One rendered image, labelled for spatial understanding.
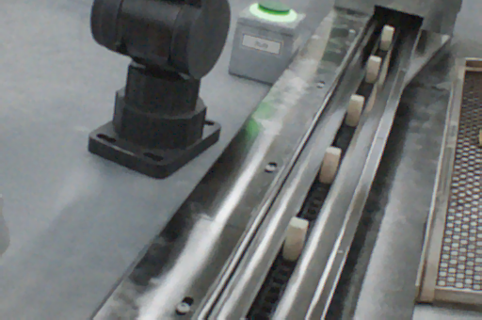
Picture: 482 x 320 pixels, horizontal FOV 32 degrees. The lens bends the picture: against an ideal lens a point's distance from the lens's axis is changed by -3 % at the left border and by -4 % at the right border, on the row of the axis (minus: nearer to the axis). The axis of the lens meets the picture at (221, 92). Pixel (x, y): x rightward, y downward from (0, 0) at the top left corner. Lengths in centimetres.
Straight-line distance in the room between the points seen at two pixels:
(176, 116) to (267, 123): 9
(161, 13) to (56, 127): 18
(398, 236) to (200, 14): 26
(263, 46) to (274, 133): 23
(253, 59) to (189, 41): 31
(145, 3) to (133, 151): 14
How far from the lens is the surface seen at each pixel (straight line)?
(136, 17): 74
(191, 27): 72
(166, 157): 79
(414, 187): 86
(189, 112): 80
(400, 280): 71
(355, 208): 71
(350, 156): 82
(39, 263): 65
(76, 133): 84
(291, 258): 66
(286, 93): 90
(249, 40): 101
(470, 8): 162
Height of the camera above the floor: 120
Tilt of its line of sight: 22 degrees down
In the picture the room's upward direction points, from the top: 10 degrees clockwise
